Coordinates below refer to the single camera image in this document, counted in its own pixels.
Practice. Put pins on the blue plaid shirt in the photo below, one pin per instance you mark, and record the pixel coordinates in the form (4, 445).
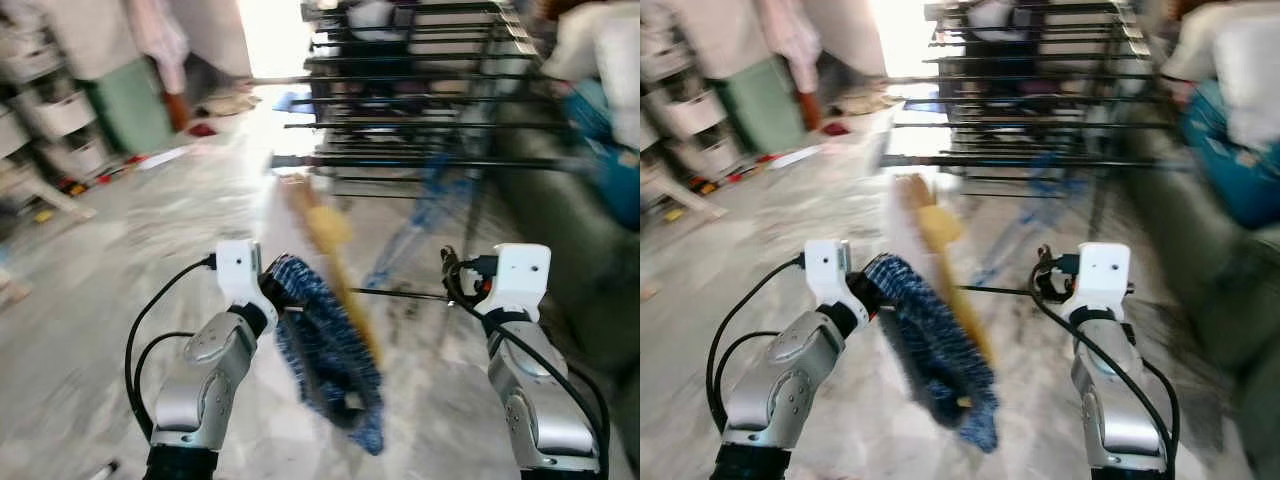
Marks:
(330, 350)
(940, 350)

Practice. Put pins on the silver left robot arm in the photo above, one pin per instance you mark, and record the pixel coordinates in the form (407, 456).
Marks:
(205, 380)
(780, 385)

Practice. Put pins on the white hanging garment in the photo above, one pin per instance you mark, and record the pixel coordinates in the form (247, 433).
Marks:
(275, 225)
(898, 235)

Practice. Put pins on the yellow shirt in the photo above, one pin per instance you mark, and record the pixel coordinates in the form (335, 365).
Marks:
(940, 230)
(330, 230)

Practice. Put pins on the black metal drying rack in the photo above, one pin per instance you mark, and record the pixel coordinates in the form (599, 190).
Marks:
(1030, 161)
(420, 162)

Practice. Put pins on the green and white appliance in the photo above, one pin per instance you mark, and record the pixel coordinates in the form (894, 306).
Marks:
(130, 110)
(765, 110)

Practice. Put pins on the person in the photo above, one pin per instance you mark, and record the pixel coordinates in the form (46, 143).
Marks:
(605, 60)
(1240, 80)

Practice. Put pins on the white drawer cart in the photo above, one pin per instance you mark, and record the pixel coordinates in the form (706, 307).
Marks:
(55, 115)
(690, 115)

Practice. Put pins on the pink hanging cloth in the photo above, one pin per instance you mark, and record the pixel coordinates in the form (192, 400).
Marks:
(160, 40)
(795, 40)

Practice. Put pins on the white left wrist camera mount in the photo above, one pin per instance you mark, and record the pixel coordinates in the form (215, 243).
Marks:
(828, 280)
(238, 280)

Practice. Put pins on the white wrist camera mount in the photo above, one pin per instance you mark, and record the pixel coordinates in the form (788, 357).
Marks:
(522, 278)
(238, 280)
(828, 280)
(1105, 278)

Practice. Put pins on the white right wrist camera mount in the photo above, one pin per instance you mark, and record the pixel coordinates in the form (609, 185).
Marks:
(522, 278)
(1105, 278)

